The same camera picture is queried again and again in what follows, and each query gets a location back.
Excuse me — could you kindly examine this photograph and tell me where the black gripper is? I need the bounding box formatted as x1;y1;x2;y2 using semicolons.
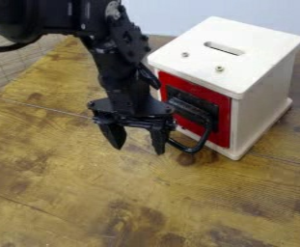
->
88;92;176;155

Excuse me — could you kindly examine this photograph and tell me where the black metal drawer handle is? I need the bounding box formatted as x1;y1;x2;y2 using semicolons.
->
164;93;221;154

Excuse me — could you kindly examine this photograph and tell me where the red drawer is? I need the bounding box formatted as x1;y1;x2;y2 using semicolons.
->
159;71;232;148

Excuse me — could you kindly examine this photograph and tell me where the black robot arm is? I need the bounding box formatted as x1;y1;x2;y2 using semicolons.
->
0;0;175;154

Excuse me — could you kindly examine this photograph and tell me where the white wooden cabinet box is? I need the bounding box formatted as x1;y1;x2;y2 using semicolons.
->
147;16;300;160

